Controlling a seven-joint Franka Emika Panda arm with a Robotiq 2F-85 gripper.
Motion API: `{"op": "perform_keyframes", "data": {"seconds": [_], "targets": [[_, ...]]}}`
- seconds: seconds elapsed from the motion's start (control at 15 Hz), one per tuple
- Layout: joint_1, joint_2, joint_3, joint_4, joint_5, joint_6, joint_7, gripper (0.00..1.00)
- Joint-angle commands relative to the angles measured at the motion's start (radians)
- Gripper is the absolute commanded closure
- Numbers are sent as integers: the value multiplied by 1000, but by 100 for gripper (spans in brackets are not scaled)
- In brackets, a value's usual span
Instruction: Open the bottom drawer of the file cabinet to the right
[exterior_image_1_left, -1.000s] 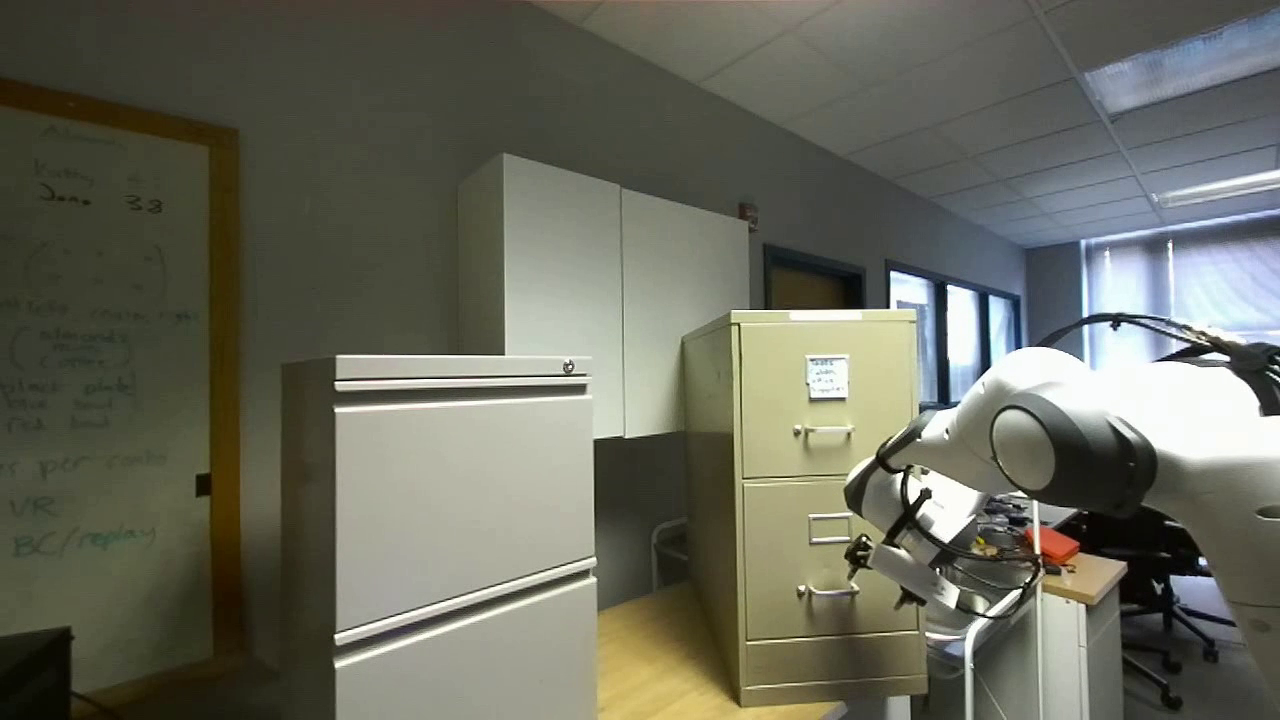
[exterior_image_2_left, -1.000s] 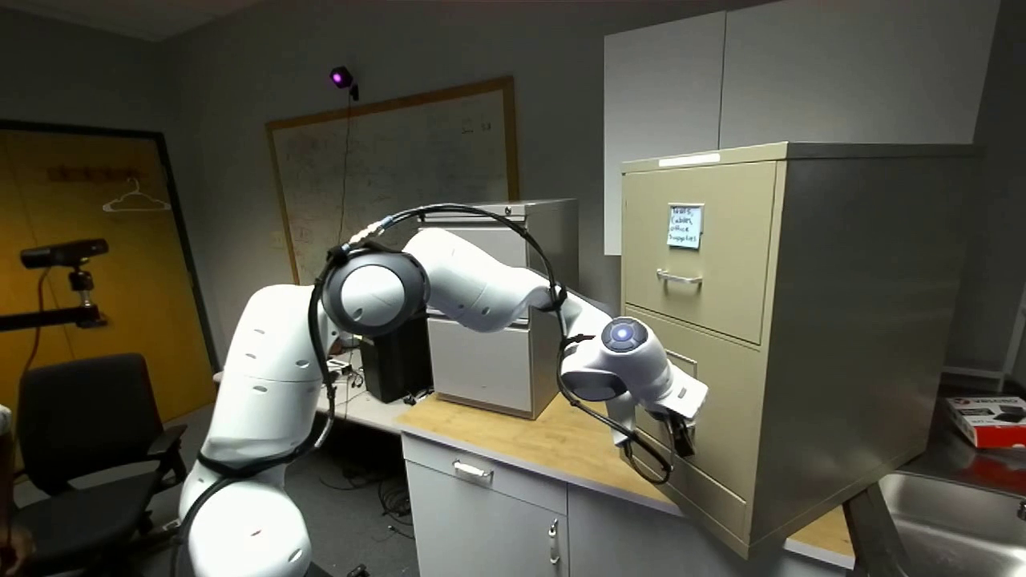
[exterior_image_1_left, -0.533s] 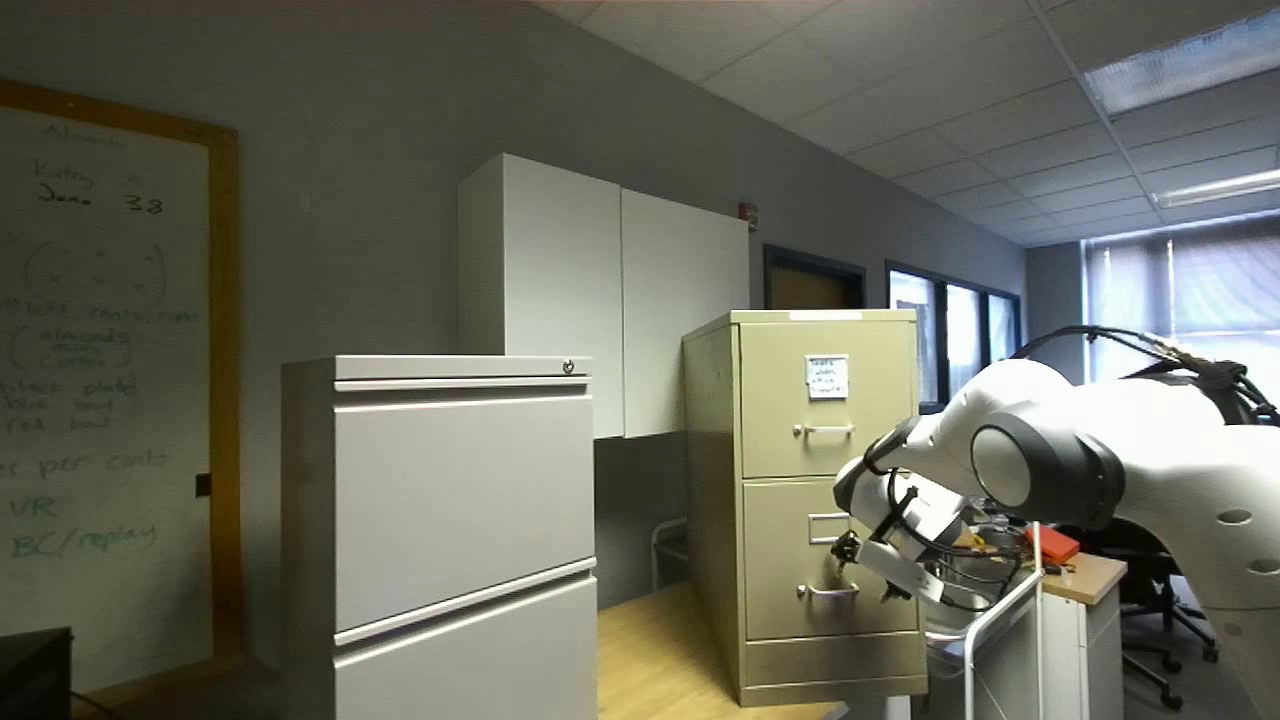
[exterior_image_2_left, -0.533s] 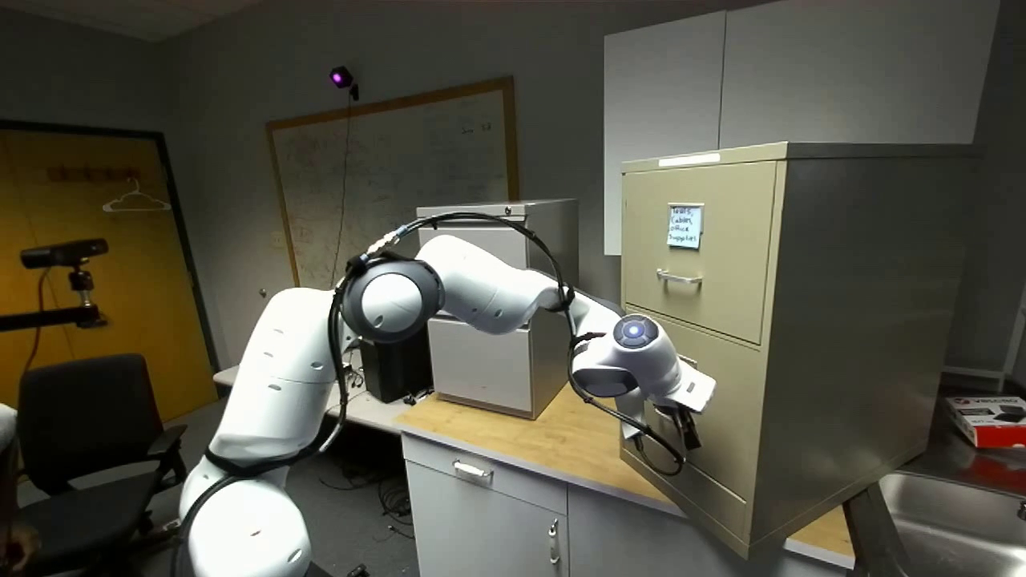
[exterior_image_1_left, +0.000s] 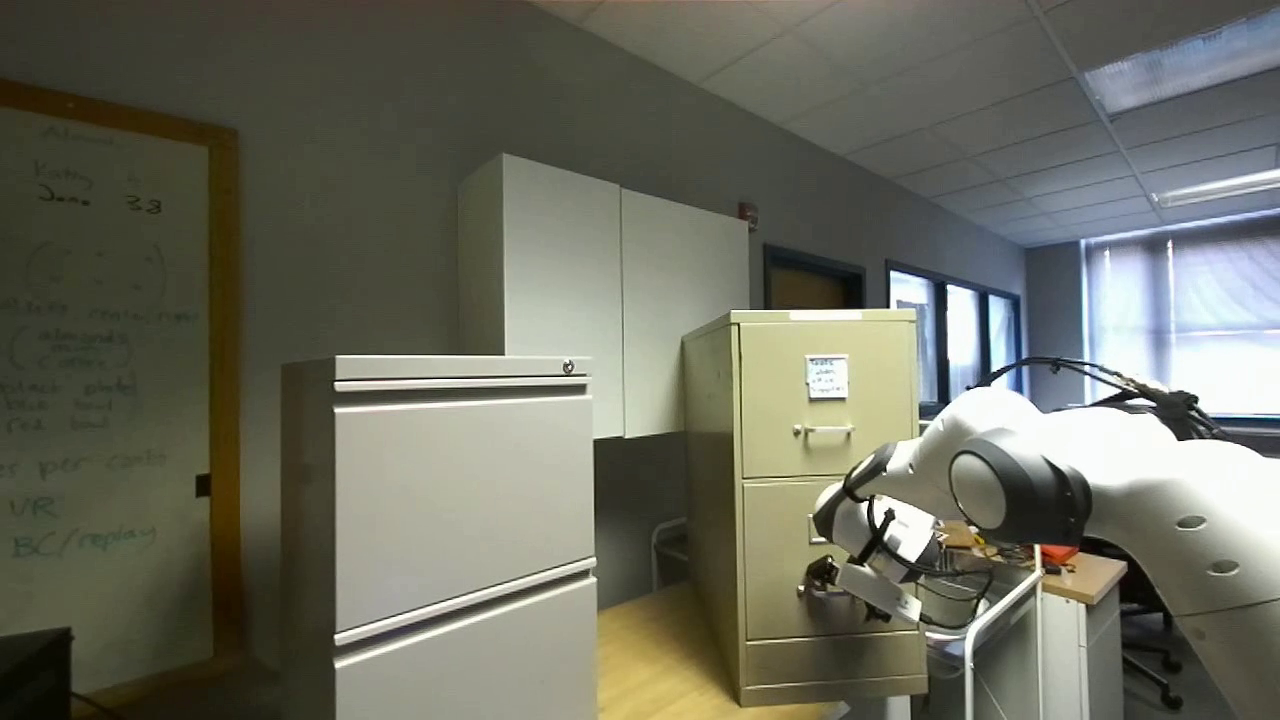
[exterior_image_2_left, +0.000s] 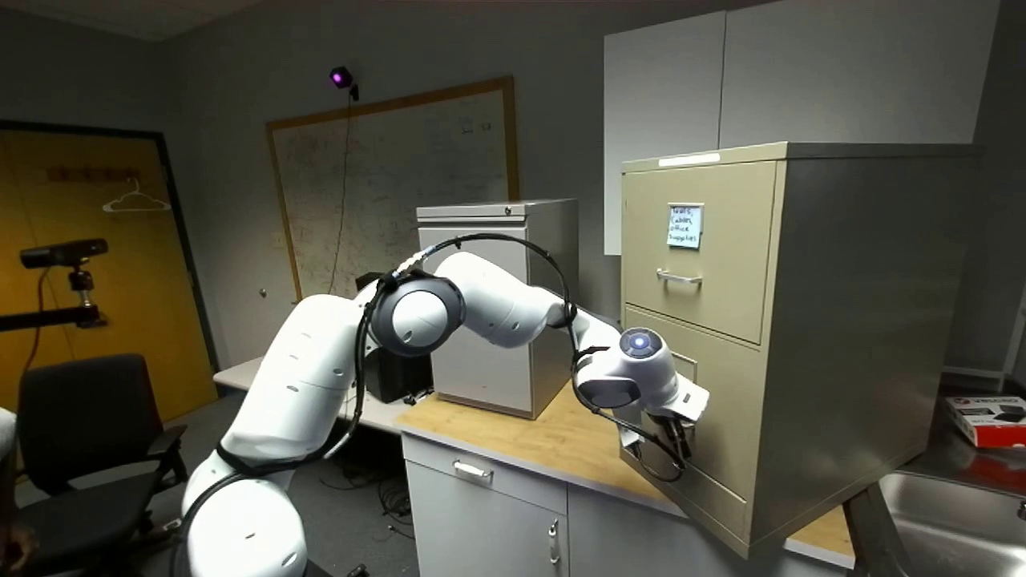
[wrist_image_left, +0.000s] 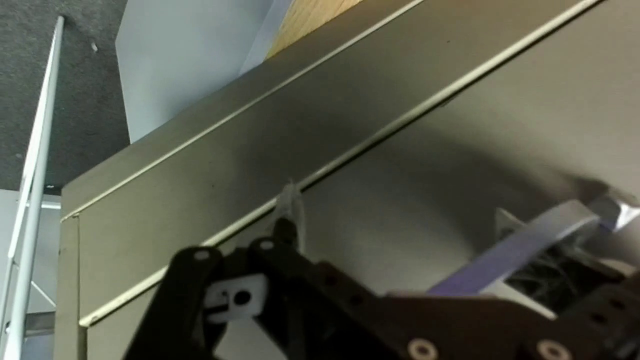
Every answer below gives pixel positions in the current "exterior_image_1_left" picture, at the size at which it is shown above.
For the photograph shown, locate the black office chair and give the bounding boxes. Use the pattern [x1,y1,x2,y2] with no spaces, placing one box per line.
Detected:
[1119,605,1185,713]

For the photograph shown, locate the white desk pedestal cabinet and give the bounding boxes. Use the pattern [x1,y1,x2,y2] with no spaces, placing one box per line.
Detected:
[961,553,1128,720]

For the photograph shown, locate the white drawer label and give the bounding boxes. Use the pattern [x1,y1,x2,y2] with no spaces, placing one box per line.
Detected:
[804,350,853,398]

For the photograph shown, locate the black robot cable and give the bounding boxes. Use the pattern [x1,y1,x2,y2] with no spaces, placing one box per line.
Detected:
[975,350,1220,445]

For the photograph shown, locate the wood framed whiteboard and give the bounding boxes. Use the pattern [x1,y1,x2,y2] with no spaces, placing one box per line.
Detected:
[0,80,244,693]

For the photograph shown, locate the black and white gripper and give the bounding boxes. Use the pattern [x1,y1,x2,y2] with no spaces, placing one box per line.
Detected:
[796,526,932,622]

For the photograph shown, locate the white wall cupboard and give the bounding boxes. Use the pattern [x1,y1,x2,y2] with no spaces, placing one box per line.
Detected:
[456,155,749,436]

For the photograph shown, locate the beige metal file cabinet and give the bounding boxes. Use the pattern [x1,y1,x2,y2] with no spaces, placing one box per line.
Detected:
[685,307,929,702]

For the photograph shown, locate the beige top cabinet drawer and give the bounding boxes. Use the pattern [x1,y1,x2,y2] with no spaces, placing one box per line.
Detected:
[736,313,918,479]

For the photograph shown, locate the beige cabinet drawer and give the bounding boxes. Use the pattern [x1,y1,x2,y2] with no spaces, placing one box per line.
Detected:
[740,479,866,640]
[736,313,918,479]

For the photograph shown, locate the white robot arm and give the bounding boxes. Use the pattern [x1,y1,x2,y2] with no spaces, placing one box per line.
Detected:
[802,386,1280,720]

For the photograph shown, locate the beige bottom cabinet drawer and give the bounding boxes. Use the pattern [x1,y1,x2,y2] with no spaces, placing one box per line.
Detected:
[740,479,866,640]

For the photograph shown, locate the grey lateral file cabinet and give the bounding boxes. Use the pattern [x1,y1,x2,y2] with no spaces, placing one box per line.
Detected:
[279,355,598,720]

